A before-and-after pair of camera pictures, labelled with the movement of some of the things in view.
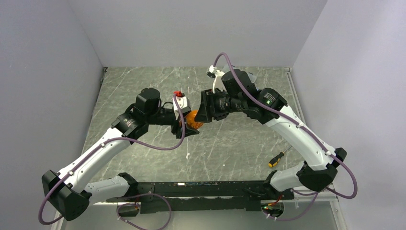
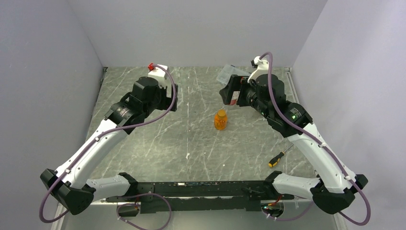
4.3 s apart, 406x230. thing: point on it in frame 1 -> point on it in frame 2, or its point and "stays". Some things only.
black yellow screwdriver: (274, 161) stays
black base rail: (208, 195) stays
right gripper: (208, 110) -> (236, 83)
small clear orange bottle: (190, 120) -> (220, 120)
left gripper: (176, 129) -> (167, 101)
